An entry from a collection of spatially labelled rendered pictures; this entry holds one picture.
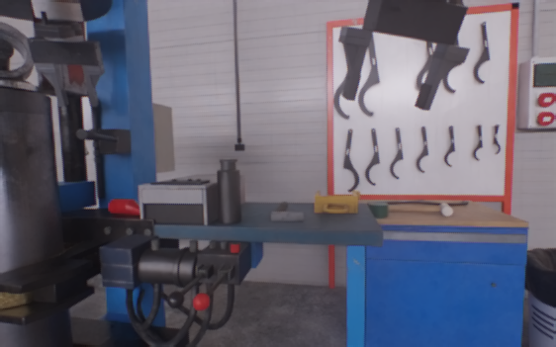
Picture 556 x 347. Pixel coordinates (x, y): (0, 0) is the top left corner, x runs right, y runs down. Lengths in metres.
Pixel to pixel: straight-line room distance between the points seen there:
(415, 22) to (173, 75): 2.80
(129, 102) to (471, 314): 1.83
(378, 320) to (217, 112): 2.17
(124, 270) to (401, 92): 2.38
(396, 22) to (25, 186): 0.95
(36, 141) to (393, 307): 1.60
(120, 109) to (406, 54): 2.22
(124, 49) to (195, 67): 1.72
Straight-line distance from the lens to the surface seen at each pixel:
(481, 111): 2.88
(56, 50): 0.85
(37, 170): 1.03
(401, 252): 1.57
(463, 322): 1.79
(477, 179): 2.87
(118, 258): 0.96
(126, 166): 1.33
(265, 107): 2.73
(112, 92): 1.38
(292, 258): 2.86
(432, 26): 0.50
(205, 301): 0.67
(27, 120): 1.03
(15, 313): 0.96
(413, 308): 1.70
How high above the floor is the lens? 1.29
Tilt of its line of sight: 5 degrees down
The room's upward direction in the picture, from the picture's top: 1 degrees counter-clockwise
